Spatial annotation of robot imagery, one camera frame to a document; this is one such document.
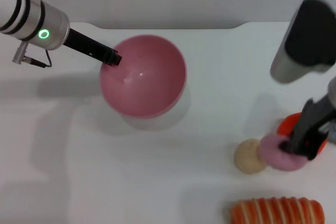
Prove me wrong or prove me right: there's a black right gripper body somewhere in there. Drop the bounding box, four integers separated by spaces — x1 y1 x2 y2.
291 95 336 146

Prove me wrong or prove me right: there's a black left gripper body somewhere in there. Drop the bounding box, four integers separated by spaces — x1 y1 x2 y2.
62 28 116 64

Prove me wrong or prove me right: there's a pink toy peach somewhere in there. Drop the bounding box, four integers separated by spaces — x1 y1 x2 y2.
258 133 308 172

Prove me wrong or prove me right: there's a pink plastic bowl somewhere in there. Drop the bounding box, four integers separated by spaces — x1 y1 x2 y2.
99 34 187 119

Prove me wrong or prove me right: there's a red-orange toy fruit with stem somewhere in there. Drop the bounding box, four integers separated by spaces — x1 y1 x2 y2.
277 112 329 156

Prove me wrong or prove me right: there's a beige round toy bun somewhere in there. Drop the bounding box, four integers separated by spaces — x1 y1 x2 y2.
234 138 268 174

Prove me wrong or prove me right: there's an orange white-striped toy salmon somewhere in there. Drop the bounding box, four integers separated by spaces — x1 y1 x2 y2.
229 197 326 224

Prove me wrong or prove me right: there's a left arm connector cable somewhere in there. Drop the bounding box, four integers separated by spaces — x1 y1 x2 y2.
12 41 53 69

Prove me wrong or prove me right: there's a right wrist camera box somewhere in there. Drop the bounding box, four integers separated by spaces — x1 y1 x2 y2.
270 0 336 84

